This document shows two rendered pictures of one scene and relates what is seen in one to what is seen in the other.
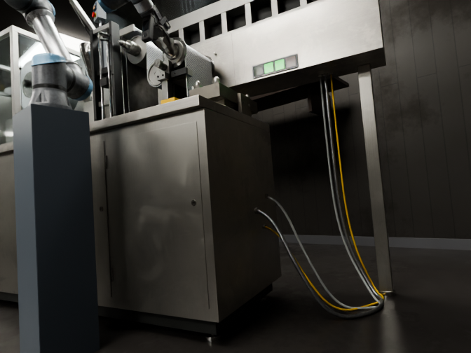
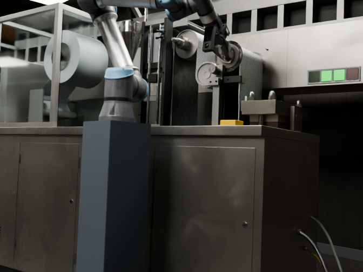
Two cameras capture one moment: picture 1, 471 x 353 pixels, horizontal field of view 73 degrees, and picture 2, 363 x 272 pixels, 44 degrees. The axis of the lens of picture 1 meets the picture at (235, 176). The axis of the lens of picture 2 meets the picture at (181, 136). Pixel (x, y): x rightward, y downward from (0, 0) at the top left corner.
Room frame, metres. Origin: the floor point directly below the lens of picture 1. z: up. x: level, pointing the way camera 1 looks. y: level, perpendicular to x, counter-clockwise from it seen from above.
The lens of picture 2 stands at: (-0.60, 0.19, 0.77)
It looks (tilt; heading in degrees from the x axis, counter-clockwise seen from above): 3 degrees up; 7
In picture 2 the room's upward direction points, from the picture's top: 2 degrees clockwise
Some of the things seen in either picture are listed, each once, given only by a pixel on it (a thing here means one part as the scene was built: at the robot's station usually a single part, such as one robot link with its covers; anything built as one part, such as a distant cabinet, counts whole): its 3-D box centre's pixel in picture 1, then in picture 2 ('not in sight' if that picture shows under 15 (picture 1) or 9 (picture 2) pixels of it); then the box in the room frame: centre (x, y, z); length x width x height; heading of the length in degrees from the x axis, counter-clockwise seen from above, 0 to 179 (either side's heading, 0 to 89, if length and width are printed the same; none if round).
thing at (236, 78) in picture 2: (181, 73); (234, 80); (1.50, 0.22, 1.14); 0.09 x 0.06 x 0.03; 62
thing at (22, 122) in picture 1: (55, 231); (112, 232); (1.21, 0.69, 0.45); 0.20 x 0.20 x 0.90; 50
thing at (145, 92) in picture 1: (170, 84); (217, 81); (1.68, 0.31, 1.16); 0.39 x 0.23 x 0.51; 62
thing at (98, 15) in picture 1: (98, 12); not in sight; (1.80, 0.73, 1.66); 0.07 x 0.07 x 0.10; 41
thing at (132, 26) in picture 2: (92, 51); (130, 29); (1.95, 0.84, 1.50); 0.14 x 0.14 x 0.06
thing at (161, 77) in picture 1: (165, 92); (216, 97); (1.49, 0.30, 1.05); 0.06 x 0.05 x 0.31; 152
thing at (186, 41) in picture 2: (132, 47); (182, 43); (1.61, 0.48, 1.34); 0.06 x 0.06 x 0.06; 62
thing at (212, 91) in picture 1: (226, 102); (276, 111); (1.57, 0.02, 1.00); 0.40 x 0.16 x 0.06; 152
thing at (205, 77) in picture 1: (200, 84); (250, 88); (1.59, 0.14, 1.11); 0.23 x 0.01 x 0.18; 152
